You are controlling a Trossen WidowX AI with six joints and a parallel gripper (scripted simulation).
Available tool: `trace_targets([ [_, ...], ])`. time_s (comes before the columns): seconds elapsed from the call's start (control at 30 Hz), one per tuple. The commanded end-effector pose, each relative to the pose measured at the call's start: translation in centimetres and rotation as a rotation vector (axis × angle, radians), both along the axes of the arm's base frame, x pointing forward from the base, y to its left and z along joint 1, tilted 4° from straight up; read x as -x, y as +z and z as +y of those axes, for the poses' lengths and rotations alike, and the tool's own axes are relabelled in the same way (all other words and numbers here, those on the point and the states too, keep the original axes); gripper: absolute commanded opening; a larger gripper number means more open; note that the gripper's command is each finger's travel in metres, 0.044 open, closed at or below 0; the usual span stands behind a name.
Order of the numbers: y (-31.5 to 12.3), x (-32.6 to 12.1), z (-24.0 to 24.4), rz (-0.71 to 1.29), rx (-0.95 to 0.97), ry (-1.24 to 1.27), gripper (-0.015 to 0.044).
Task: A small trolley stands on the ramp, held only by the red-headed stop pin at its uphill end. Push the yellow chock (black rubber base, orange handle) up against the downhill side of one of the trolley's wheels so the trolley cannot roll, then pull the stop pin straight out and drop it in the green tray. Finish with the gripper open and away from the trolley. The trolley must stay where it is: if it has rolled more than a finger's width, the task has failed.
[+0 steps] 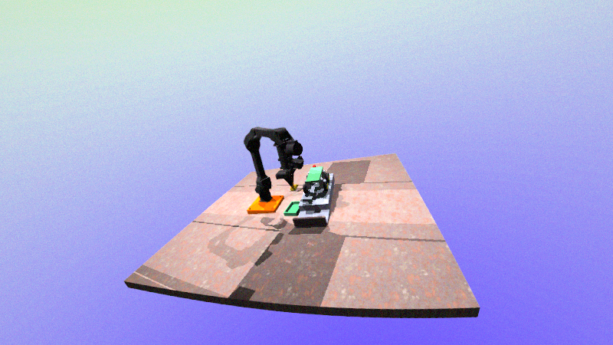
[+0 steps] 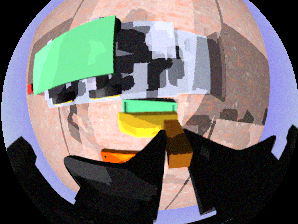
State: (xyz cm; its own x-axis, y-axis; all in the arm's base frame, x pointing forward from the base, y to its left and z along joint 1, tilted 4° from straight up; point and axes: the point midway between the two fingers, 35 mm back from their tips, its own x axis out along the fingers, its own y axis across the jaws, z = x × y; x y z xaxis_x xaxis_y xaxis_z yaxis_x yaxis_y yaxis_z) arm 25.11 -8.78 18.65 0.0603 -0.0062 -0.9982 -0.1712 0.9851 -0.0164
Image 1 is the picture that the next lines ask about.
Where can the white ramp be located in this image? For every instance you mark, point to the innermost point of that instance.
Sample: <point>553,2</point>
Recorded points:
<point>315,205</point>

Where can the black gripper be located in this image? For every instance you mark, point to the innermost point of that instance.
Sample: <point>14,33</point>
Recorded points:
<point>286,173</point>

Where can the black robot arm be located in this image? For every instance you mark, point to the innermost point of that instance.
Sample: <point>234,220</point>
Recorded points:
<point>285,144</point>

